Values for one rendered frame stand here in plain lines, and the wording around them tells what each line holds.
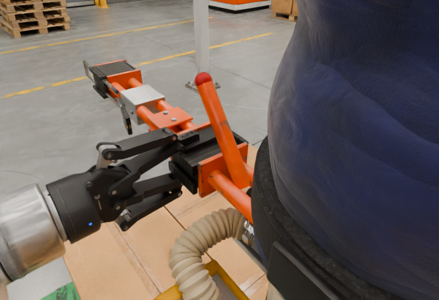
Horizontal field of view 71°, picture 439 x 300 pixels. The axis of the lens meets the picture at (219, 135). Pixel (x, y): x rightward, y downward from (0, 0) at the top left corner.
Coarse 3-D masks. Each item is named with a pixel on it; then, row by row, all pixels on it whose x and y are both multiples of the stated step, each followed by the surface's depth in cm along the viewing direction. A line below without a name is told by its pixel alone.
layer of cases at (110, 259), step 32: (160, 224) 119; (192, 224) 119; (64, 256) 106; (96, 256) 106; (128, 256) 106; (160, 256) 106; (224, 256) 106; (96, 288) 97; (128, 288) 97; (160, 288) 97; (256, 288) 97
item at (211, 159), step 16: (192, 128) 46; (208, 144) 45; (240, 144) 43; (176, 160) 43; (192, 160) 42; (208, 160) 40; (224, 160) 41; (176, 176) 45; (192, 176) 42; (192, 192) 42; (208, 192) 42
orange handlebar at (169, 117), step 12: (132, 84) 64; (120, 96) 60; (144, 108) 55; (168, 108) 55; (180, 108) 54; (144, 120) 53; (156, 120) 50; (168, 120) 51; (180, 120) 51; (216, 180) 40; (228, 180) 39; (252, 180) 40; (228, 192) 38; (240, 192) 38; (240, 204) 36
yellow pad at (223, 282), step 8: (208, 264) 43; (216, 264) 43; (216, 272) 42; (224, 272) 42; (216, 280) 40; (224, 280) 41; (232, 280) 41; (176, 288) 40; (224, 288) 39; (232, 288) 40; (160, 296) 39; (168, 296) 39; (176, 296) 39; (224, 296) 38; (232, 296) 38; (240, 296) 39
